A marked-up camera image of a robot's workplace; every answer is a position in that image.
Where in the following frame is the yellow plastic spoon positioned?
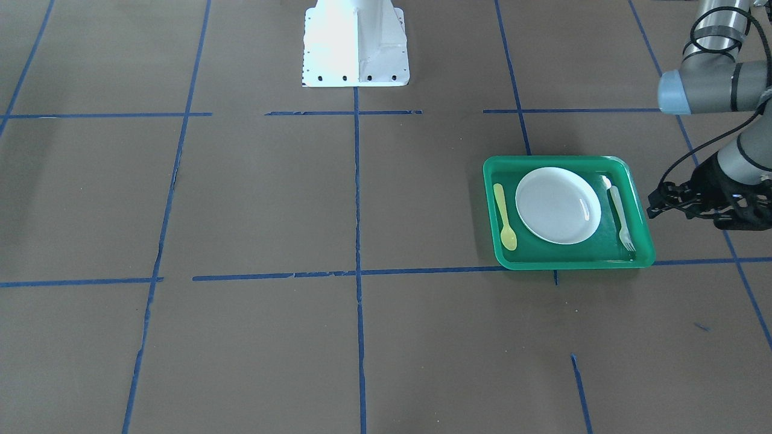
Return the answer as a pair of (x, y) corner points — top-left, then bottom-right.
(493, 183), (518, 251)

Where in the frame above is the pale green plastic fork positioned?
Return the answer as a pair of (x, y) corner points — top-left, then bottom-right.
(601, 175), (636, 253)

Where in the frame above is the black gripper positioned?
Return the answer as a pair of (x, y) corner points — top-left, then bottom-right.
(646, 152), (745, 221)

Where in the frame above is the white round plate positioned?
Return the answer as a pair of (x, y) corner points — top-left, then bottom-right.
(514, 167), (602, 245)

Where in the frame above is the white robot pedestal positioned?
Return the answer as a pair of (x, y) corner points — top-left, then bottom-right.
(302, 1), (411, 88)

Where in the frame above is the black camera cable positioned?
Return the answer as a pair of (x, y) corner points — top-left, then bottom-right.
(657, 6), (772, 200)

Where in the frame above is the green plastic tray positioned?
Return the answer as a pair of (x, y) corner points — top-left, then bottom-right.
(482, 156), (656, 270)

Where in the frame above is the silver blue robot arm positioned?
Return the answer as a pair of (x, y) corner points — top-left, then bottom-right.
(646, 1), (771, 231)

